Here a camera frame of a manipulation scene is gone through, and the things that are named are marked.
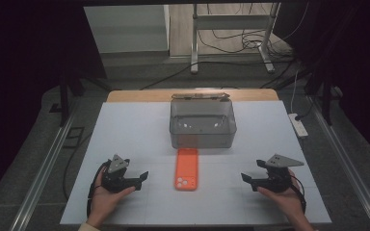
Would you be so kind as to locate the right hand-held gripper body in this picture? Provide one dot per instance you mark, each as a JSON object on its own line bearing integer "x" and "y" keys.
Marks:
{"x": 279, "y": 179}

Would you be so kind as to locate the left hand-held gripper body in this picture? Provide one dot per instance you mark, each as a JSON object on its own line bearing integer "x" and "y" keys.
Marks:
{"x": 117, "y": 181}

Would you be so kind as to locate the orange phone case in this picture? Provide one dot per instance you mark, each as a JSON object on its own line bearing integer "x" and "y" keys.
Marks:
{"x": 186, "y": 168}

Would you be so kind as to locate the transparent grey storage box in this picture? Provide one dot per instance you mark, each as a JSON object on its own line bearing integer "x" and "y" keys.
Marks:
{"x": 202, "y": 134}

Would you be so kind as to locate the person's right hand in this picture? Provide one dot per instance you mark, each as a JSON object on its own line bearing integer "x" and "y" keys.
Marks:
{"x": 289, "y": 200}

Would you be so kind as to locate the person's left hand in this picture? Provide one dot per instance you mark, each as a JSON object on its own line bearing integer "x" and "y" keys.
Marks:
{"x": 104, "y": 203}

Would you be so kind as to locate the white table mat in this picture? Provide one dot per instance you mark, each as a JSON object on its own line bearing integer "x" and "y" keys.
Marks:
{"x": 135, "y": 134}

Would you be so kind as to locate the white power strip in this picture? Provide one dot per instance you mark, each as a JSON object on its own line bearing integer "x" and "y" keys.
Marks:
{"x": 298, "y": 125}

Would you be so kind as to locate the black stand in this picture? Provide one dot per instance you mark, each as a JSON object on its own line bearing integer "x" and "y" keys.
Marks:
{"x": 327, "y": 102}
{"x": 65, "y": 102}

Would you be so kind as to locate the transparent box lid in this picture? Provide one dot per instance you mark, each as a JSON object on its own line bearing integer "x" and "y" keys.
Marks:
{"x": 200, "y": 95}

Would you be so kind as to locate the white panel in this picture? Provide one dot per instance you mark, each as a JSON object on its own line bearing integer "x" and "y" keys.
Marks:
{"x": 125, "y": 29}

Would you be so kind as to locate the white metal stand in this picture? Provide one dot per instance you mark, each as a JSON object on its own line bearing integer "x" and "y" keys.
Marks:
{"x": 194, "y": 38}

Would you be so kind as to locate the aluminium rail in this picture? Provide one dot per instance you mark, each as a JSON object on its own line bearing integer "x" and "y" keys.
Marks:
{"x": 41, "y": 179}
{"x": 347, "y": 160}

